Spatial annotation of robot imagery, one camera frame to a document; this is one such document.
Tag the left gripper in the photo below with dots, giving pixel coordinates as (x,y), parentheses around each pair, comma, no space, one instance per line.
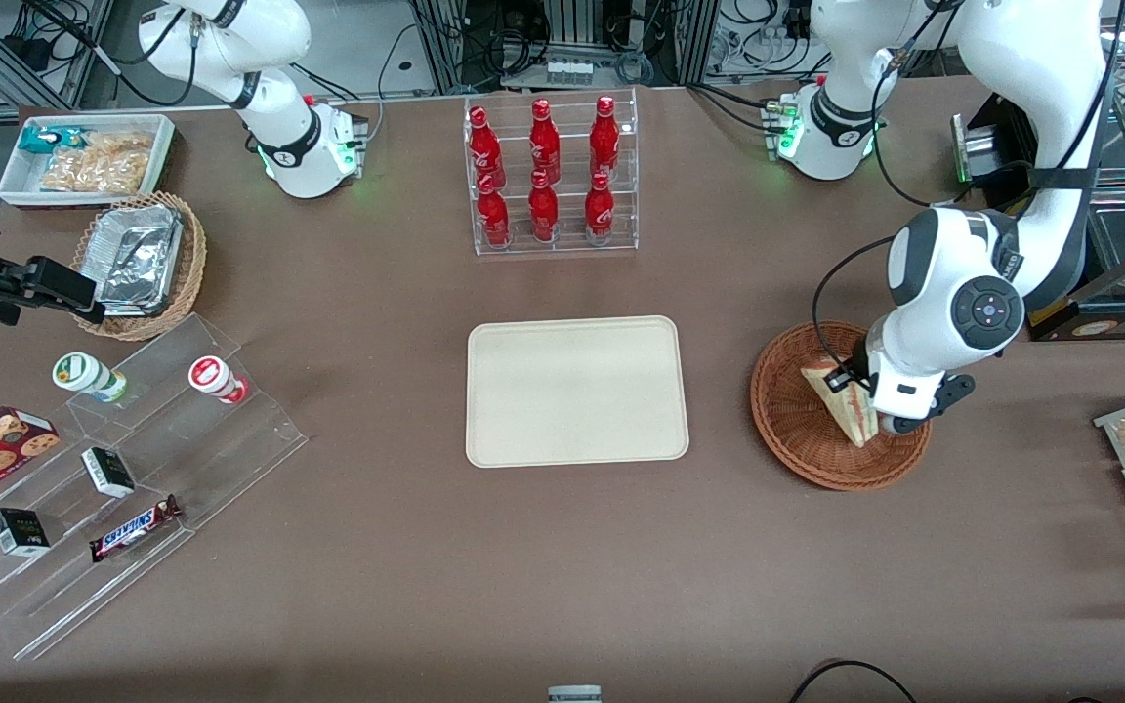
(847,376)

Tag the triangular sandwich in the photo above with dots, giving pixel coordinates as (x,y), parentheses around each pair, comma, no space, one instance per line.
(841,410)

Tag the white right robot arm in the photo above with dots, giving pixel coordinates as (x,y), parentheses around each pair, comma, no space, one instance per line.
(260,39)

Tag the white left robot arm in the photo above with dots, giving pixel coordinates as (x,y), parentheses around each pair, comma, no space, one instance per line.
(1041,78)

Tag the brown wicker basket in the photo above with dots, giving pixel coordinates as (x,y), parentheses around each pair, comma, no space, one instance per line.
(797,439)

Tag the light wicker basket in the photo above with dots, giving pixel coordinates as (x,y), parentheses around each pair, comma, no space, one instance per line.
(193,264)

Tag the cream rectangular tray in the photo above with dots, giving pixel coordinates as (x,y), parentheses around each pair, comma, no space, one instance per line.
(577,391)

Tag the aluminium foil container stack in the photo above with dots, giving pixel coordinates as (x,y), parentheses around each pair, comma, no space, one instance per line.
(138,259)

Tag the green lid yogurt cup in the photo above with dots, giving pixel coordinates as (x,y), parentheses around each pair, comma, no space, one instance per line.
(79,372)

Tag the white plastic bin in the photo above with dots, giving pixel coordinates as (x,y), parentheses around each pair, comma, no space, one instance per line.
(8,181)

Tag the clear bag of chips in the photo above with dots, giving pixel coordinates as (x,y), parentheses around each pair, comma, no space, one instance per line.
(99,166)

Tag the teal snack packet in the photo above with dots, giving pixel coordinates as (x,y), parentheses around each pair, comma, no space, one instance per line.
(40,139)

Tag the red lid yogurt cup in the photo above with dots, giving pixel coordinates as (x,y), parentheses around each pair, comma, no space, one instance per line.
(211,376)

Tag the small black carton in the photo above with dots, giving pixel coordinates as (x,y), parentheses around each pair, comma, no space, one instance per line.
(20,532)
(108,472)

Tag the clear acrylic stepped shelf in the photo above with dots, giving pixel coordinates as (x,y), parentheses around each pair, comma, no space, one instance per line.
(182,459)

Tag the Snickers chocolate bar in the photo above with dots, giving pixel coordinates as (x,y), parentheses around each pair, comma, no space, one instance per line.
(133,528)

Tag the red cola bottle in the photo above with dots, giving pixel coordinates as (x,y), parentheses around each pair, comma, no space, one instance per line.
(599,212)
(543,210)
(493,215)
(544,142)
(484,146)
(604,139)

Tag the clear acrylic bottle rack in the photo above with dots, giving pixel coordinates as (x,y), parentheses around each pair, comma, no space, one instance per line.
(553,249)

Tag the white power strip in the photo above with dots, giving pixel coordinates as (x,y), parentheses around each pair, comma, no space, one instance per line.
(569,71)

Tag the grey metal clamp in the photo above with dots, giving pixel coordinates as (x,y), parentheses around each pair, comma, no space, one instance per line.
(574,695)

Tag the black left wrist bracket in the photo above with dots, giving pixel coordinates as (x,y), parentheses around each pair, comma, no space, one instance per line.
(953,389)

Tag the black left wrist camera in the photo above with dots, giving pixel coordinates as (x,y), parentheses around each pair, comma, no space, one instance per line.
(846,376)

